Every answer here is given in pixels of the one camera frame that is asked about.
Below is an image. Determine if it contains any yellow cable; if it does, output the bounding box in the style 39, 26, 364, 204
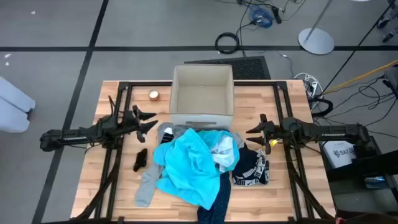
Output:
323, 60, 398, 95

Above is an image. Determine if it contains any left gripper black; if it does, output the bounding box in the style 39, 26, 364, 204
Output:
123, 105, 159, 144

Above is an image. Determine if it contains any grey fleece garment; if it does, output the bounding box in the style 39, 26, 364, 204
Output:
231, 132, 247, 150

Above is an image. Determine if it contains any grey sweatshirt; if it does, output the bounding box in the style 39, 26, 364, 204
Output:
157, 122, 189, 147

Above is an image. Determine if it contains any person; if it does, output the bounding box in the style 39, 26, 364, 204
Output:
335, 210, 398, 224

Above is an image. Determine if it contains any white garment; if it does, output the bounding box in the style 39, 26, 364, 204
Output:
211, 136, 236, 174

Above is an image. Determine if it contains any black equipment cart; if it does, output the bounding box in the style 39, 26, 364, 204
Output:
320, 135, 398, 218

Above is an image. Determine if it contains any navy underwear with printed waistband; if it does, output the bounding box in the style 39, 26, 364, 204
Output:
231, 142, 271, 187

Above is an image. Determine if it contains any white printed box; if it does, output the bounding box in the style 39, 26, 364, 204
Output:
322, 140, 357, 169

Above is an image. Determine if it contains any pale foam block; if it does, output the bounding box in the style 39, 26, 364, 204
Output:
0, 76, 37, 113
0, 96, 31, 134

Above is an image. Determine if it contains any thick black cable loop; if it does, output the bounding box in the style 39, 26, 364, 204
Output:
307, 98, 334, 118

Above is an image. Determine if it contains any turquoise shirt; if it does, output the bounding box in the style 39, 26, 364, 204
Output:
152, 128, 240, 211

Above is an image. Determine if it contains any black sock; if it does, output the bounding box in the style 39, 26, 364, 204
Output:
132, 148, 149, 172

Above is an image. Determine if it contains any cardboard box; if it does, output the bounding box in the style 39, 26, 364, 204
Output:
169, 64, 234, 129

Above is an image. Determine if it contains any black power strip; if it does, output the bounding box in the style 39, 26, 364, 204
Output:
271, 5, 283, 25

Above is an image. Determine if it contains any coiled black cable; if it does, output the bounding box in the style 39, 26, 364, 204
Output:
215, 32, 241, 55

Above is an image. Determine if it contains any black ribbed floor mat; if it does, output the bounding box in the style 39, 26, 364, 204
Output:
185, 55, 272, 80

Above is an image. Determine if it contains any black metal table frame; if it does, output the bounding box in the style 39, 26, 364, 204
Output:
73, 80, 335, 224

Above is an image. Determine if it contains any navy dotted garment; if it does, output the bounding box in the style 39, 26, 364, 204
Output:
197, 170, 233, 224

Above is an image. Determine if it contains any blue cable bundle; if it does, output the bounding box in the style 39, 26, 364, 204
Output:
248, 5, 274, 29

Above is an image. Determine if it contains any white power strip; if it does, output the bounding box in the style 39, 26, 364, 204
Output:
294, 72, 321, 108

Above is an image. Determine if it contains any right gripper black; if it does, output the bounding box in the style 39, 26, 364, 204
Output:
245, 113, 284, 156

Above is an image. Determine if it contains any long grey garment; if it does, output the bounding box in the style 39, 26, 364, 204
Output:
134, 155, 165, 208

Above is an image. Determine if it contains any black wheeled base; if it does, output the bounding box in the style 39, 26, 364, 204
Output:
376, 0, 398, 44

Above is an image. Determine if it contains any black white-striped garment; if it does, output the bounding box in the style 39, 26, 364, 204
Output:
160, 126, 175, 144

